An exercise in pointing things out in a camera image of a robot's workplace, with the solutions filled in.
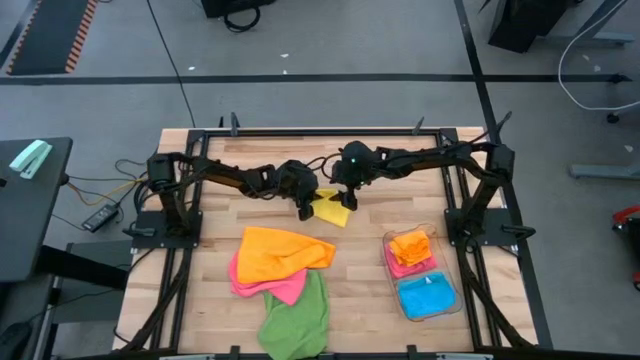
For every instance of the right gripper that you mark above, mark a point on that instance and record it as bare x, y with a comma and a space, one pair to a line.
357, 165

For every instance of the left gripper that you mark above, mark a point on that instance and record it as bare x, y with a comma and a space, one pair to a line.
300, 182

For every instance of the yellow microfiber towel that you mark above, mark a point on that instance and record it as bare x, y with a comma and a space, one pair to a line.
332, 210

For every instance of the orange microfiber towel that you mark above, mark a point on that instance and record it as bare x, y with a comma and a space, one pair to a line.
275, 252
412, 247

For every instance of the pink microfiber towel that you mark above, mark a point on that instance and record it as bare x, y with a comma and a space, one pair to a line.
285, 290
400, 270

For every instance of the blue microfiber towel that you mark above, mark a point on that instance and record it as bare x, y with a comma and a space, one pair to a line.
425, 297

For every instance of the clear plastic bin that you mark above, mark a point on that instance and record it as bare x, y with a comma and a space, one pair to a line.
450, 312

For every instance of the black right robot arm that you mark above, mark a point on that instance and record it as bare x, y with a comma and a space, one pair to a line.
450, 155

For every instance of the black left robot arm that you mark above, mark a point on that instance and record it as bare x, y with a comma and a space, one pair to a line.
215, 172

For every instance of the green microfiber towel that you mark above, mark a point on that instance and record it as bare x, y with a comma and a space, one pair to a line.
295, 325

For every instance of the black equipment box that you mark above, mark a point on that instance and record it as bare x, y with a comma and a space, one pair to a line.
235, 6

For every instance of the black power adapter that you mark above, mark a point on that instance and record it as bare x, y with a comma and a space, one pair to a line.
100, 218

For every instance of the black desk base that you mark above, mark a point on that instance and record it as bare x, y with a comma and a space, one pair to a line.
525, 20

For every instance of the grey desk foot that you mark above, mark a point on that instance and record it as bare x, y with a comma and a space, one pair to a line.
605, 171

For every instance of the black caster wheel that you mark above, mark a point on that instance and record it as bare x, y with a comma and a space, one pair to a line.
613, 118

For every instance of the mint green stapler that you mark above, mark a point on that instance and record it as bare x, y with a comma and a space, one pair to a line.
30, 159

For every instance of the red cart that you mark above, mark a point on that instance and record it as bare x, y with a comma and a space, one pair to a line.
625, 214

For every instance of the black side desk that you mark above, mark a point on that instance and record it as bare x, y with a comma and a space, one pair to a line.
30, 225

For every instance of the black orange-edged floor mat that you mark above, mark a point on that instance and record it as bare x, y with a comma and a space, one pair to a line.
50, 35

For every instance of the black aluminium table frame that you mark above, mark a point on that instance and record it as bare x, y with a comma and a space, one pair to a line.
280, 132

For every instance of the black frame clamp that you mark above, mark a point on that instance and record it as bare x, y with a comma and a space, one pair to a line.
418, 126
234, 353
234, 125
412, 353

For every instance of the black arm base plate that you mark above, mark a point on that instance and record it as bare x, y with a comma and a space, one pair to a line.
452, 220
145, 222

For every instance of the black desk leg frame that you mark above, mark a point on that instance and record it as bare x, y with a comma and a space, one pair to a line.
80, 267

